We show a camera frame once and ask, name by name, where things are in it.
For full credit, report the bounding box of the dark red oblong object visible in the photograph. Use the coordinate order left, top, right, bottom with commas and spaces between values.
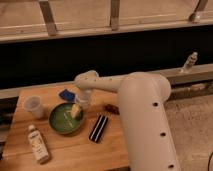
104, 104, 119, 115

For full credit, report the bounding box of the small bottle on ledge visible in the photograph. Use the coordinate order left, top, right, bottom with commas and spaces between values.
181, 52, 198, 73

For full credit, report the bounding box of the translucent plastic cup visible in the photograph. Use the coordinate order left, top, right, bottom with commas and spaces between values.
23, 96, 45, 119

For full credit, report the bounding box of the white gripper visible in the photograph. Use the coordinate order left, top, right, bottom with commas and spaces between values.
71, 92, 91, 119

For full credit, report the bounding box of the blue cloth piece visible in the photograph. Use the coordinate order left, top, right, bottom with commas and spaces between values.
59, 89, 75, 102

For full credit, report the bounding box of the black white striped block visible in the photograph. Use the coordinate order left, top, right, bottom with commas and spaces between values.
89, 115, 108, 143

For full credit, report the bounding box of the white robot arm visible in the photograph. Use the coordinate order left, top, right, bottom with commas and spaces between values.
74, 70, 181, 171

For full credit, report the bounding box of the wooden board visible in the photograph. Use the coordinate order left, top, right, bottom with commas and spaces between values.
0, 84, 129, 171

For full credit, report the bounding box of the white plastic bottle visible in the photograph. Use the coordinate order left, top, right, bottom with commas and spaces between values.
28, 125, 50, 164

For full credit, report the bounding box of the green ceramic bowl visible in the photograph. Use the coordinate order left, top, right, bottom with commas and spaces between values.
49, 103, 84, 135

